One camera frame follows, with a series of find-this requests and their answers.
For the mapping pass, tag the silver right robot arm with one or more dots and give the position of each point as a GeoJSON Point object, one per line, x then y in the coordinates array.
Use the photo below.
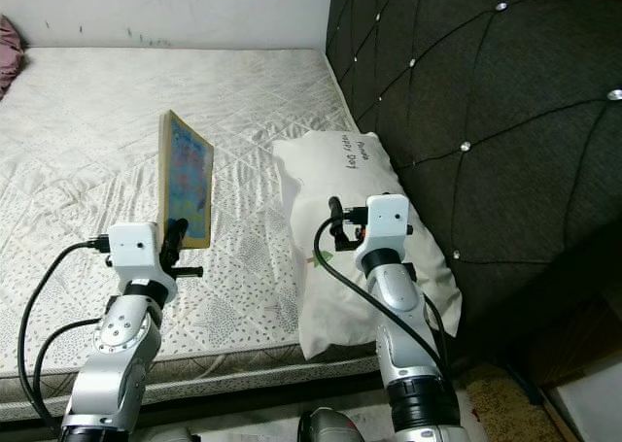
{"type": "Point", "coordinates": [408, 355]}

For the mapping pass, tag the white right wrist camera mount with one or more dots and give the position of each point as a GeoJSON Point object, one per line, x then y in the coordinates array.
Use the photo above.
{"type": "Point", "coordinates": [389, 221]}

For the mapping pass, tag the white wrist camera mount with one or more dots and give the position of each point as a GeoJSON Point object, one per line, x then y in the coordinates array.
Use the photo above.
{"type": "Point", "coordinates": [136, 253]}
{"type": "Point", "coordinates": [389, 221]}

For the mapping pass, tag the colourful children's book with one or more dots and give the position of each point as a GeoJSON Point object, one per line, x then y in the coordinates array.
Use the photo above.
{"type": "Point", "coordinates": [187, 180]}

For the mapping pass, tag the dotted fabric bed base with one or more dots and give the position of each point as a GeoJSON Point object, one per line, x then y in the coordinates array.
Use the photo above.
{"type": "Point", "coordinates": [39, 408]}

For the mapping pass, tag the purple duvet with cartoon print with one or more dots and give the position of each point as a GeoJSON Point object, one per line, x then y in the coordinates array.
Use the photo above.
{"type": "Point", "coordinates": [10, 58]}

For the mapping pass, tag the white quilted mattress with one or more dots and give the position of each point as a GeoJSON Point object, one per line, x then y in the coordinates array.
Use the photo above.
{"type": "Point", "coordinates": [97, 170]}

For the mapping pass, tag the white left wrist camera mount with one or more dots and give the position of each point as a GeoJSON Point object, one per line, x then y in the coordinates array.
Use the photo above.
{"type": "Point", "coordinates": [136, 253]}

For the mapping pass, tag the white pillow with tree print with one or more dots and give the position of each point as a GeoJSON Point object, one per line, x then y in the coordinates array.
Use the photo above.
{"type": "Point", "coordinates": [316, 199]}

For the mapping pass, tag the black tufted headboard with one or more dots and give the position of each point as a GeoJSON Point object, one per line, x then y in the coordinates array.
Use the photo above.
{"type": "Point", "coordinates": [496, 92]}

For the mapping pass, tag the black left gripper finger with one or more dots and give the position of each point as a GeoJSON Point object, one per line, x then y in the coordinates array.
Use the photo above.
{"type": "Point", "coordinates": [175, 243]}

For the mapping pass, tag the silver right robot leg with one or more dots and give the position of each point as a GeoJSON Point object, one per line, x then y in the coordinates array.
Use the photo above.
{"type": "Point", "coordinates": [335, 427]}

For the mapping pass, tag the brown shaggy rug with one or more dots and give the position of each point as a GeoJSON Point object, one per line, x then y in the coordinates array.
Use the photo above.
{"type": "Point", "coordinates": [496, 408]}

